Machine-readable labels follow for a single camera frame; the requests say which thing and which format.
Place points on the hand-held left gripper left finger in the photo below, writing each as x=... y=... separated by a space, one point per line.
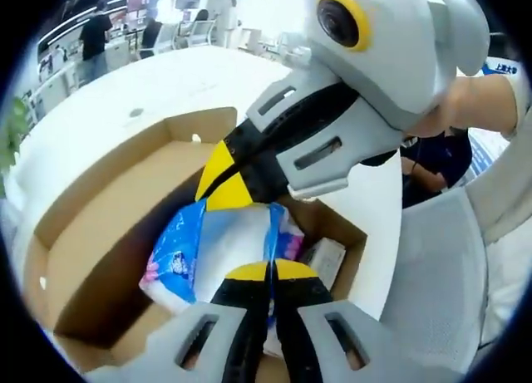
x=232 y=337

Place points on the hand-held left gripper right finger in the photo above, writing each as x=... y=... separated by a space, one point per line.
x=307 y=333

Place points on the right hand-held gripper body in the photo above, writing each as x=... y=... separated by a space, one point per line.
x=395 y=67

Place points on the white medicine box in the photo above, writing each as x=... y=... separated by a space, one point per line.
x=326 y=260

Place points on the blue soft tissue pack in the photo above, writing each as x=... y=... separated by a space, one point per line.
x=224 y=250

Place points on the brown cardboard shoe box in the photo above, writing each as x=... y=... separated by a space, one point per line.
x=104 y=183

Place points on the person's right hand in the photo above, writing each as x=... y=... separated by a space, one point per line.
x=453 y=113

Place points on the white office chair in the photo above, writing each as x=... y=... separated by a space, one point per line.
x=203 y=34

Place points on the person's dark trousers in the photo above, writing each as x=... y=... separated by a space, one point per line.
x=440 y=167

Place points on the blue white poster board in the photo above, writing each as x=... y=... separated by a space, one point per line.
x=490 y=154

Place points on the grey mesh office chair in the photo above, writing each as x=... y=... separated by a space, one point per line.
x=436 y=266

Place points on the person's beige shirt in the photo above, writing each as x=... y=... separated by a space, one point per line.
x=503 y=192

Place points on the green plant in white pot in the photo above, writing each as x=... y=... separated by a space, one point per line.
x=10 y=142

